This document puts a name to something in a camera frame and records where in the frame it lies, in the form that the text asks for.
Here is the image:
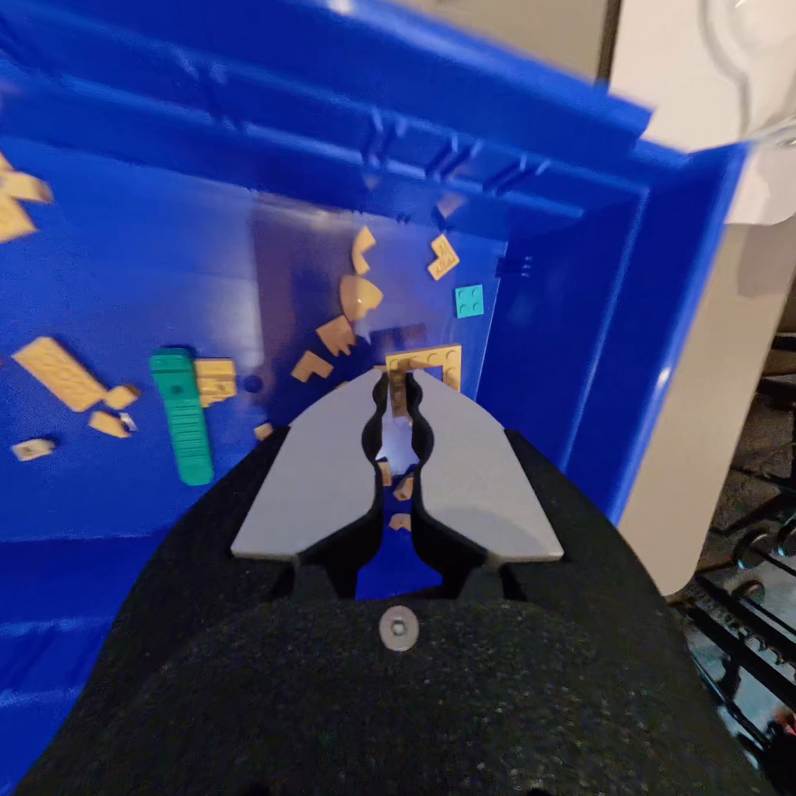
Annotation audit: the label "tan frame plate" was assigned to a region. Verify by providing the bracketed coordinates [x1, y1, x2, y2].
[383, 346, 464, 417]

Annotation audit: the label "blue plastic bin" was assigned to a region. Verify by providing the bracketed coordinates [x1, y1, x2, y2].
[0, 0, 762, 796]

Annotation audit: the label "black wheeled chair base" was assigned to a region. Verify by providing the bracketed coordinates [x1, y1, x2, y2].
[678, 336, 796, 760]

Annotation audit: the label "green brick separator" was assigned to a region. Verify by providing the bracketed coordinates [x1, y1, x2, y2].
[150, 349, 215, 486]

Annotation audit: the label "scattered tan bricks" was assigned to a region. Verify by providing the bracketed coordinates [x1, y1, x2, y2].
[0, 150, 464, 538]

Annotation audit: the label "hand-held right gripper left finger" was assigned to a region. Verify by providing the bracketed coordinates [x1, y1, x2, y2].
[231, 369, 390, 588]

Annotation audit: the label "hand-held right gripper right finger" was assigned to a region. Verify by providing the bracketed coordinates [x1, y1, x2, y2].
[406, 374, 567, 588]

